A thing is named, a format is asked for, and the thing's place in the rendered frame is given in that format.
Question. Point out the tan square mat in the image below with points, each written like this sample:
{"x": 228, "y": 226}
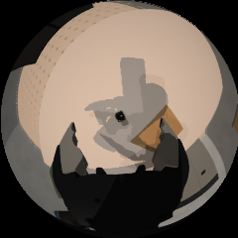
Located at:
{"x": 148, "y": 138}

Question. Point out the black die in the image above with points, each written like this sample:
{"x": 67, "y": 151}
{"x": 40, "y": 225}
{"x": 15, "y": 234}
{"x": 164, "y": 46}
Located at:
{"x": 119, "y": 116}

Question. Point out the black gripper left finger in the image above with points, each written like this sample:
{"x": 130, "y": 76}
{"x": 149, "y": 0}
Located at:
{"x": 69, "y": 163}

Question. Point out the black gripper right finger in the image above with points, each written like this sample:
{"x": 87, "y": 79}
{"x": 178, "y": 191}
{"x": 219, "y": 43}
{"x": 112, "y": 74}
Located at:
{"x": 170, "y": 157}

